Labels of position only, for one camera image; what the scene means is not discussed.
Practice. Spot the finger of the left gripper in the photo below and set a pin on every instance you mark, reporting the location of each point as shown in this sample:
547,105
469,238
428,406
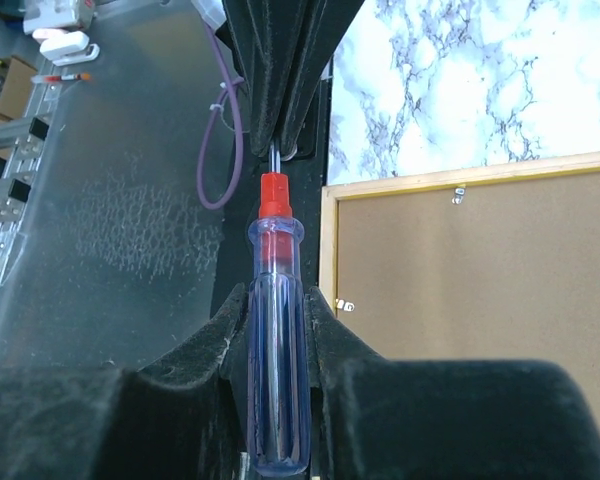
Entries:
254,30
323,25

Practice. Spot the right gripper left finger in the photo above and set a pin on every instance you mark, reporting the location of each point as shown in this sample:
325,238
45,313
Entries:
172,419

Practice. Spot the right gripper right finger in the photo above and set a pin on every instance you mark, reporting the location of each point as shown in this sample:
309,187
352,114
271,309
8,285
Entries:
376,418

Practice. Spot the yellow picture frame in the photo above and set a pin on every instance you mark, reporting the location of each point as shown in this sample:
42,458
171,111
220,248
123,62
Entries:
498,261

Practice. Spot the white device on bench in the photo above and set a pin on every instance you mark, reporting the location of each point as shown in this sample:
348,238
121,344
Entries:
59,26

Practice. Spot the cardboard boxes in background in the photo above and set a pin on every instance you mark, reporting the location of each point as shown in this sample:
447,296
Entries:
16,87

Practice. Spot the aluminium extrusion rail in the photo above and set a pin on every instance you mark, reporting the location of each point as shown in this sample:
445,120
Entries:
25,140

